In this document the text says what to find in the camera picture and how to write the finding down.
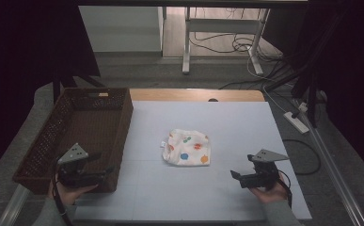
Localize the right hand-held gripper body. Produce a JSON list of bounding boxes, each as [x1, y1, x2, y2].
[[239, 148, 291, 190]]

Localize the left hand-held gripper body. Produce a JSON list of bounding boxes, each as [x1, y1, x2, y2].
[[56, 142, 106, 189]]

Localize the brown wicker basket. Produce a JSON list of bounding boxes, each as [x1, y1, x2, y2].
[[11, 87, 135, 195]]

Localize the white spotted cloth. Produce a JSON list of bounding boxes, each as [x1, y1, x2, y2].
[[161, 128, 212, 167]]

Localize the person's left hand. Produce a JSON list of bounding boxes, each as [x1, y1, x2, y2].
[[47, 179, 99, 206]]

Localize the person's right hand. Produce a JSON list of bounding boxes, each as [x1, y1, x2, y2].
[[249, 174, 289, 205]]

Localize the white table mat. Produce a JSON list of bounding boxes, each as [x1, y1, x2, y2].
[[73, 100, 313, 222]]

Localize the white power strip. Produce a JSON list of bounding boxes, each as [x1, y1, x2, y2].
[[283, 111, 310, 135]]

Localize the black tripod stand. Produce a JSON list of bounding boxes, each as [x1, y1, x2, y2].
[[263, 6, 350, 129]]

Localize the white cabinet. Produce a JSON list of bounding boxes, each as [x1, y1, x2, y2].
[[78, 5, 166, 54]]

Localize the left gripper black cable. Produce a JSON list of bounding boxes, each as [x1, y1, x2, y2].
[[51, 159, 74, 226]]

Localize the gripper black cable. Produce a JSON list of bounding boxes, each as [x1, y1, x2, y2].
[[51, 159, 74, 226], [277, 169, 293, 209]]

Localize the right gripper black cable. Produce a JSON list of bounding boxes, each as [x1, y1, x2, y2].
[[277, 169, 293, 209]]

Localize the black looped floor cable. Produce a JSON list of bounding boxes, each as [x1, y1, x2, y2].
[[282, 138, 322, 176]]

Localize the white floor cable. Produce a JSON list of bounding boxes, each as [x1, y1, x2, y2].
[[246, 43, 309, 114]]

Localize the long aluminium rail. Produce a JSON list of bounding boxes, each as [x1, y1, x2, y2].
[[292, 97, 364, 226]]

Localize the short aluminium rail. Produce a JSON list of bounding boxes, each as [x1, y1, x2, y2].
[[0, 183, 30, 226]]

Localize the black floor cables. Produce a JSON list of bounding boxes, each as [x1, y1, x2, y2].
[[188, 7, 296, 90]]

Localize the white desk frame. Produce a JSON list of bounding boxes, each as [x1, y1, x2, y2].
[[182, 7, 272, 76]]

